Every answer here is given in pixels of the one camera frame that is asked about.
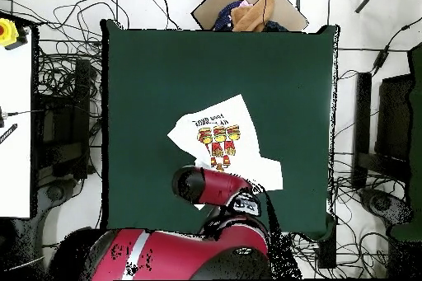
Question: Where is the dark blue garment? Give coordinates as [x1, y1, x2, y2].
[263, 20, 289, 33]

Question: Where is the white printed t-shirt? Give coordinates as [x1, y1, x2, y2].
[166, 93, 284, 211]

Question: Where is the black connector with wire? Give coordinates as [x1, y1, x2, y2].
[0, 105, 44, 129]

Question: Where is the black ribbed strip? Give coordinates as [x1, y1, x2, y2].
[0, 123, 19, 145]

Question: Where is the cardboard box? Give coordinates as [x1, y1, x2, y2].
[190, 0, 310, 33]

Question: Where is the yellow emergency stop button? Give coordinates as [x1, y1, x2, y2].
[0, 17, 20, 48]

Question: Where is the black cable tangle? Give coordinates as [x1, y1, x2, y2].
[296, 231, 319, 279]
[32, 0, 182, 120]
[331, 148, 410, 279]

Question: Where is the black adapter cable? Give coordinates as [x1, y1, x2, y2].
[370, 16, 422, 74]

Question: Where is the orange towel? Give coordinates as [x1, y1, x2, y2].
[230, 0, 276, 33]

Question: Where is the white table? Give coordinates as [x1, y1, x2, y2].
[0, 26, 34, 219]

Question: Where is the blue dotted garment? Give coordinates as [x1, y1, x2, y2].
[212, 0, 243, 31]

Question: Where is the dark green table cloth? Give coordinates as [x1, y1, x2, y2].
[100, 18, 340, 242]

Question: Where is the black box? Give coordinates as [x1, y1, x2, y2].
[317, 227, 338, 269]

